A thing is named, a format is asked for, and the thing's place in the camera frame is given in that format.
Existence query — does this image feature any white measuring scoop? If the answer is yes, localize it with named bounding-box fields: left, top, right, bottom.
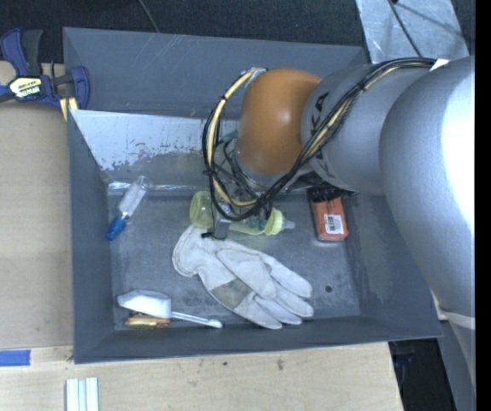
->
left=116, top=289, right=224, bottom=330

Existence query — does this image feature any yellow-green baby bottle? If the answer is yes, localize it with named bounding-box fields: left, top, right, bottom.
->
left=188, top=190, right=297, bottom=237

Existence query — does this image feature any clear bottle with blue cap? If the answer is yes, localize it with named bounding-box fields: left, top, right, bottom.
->
left=105, top=175, right=156, bottom=242

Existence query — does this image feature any grey metal bin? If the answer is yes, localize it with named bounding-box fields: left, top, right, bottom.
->
left=62, top=26, right=444, bottom=365

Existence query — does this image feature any orange and black packet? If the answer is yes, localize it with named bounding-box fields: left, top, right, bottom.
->
left=306, top=186, right=351, bottom=243

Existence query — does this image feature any small gold flat thing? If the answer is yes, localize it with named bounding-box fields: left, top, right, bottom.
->
left=124, top=314, right=172, bottom=331

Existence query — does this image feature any pale wood flat board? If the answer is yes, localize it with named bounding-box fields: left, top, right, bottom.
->
left=0, top=60, right=76, bottom=351

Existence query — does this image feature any white work glove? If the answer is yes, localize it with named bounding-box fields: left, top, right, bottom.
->
left=171, top=223, right=316, bottom=331

